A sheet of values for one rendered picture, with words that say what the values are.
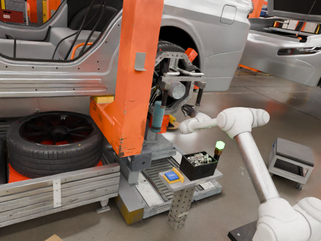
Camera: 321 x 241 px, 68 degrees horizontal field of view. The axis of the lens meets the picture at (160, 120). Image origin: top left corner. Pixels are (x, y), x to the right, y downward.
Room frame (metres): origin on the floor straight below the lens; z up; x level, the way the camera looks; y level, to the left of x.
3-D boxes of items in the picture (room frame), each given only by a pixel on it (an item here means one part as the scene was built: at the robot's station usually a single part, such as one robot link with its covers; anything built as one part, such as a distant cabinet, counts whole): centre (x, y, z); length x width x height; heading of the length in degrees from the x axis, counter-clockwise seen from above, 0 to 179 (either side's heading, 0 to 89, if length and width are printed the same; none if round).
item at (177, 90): (1.93, -0.05, 0.85); 0.21 x 0.14 x 0.14; 35
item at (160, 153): (2.13, 0.09, 0.13); 0.50 x 0.36 x 0.10; 125
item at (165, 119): (2.02, 0.02, 0.48); 0.16 x 0.12 x 0.17; 35
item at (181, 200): (1.33, -0.25, 0.21); 0.10 x 0.10 x 0.42; 35
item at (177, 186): (1.35, -0.27, 0.44); 0.43 x 0.17 x 0.03; 125
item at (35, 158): (1.55, 0.74, 0.39); 0.66 x 0.66 x 0.24
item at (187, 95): (1.99, -0.01, 0.85); 0.54 x 0.07 x 0.54; 125
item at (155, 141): (2.13, 0.09, 0.32); 0.40 x 0.30 x 0.28; 125
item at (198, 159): (1.37, -0.30, 0.51); 0.20 x 0.14 x 0.13; 123
